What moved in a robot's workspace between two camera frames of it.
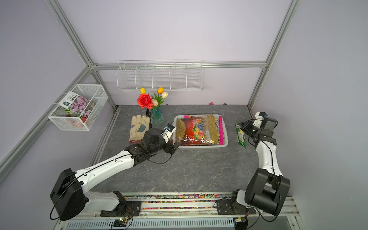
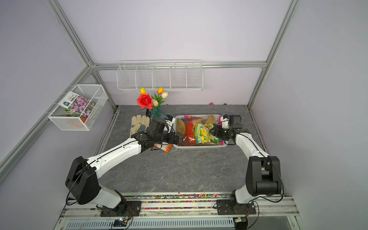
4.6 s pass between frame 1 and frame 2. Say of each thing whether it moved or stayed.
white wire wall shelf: stayed
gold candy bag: stayed
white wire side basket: stayed
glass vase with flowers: stayed
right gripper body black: moved
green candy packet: moved
